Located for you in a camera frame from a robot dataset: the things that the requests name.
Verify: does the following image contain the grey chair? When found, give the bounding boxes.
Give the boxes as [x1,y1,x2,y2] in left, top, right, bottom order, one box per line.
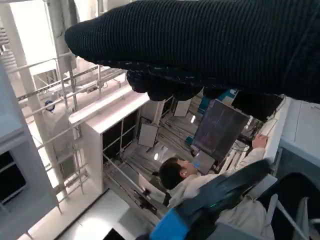
[214,173,320,240]

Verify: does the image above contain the small white vented unit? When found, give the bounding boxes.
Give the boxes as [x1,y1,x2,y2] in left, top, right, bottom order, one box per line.
[68,86,151,196]

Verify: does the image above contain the person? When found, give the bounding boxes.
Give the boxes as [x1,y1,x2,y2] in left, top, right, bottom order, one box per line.
[158,134,320,240]

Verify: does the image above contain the dark computer monitor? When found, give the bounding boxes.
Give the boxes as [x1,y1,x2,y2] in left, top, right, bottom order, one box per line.
[193,99,251,162]

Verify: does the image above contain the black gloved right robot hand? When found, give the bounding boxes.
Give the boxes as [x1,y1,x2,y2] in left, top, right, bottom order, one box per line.
[64,0,320,103]

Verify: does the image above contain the black computer monitor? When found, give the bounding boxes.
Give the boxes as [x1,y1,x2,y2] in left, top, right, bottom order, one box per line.
[231,89,285,123]

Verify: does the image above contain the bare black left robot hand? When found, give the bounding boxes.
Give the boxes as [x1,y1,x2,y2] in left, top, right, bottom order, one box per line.
[139,158,275,240]

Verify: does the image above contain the white pipe frame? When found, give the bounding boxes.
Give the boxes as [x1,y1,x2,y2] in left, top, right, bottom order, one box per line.
[0,0,128,213]

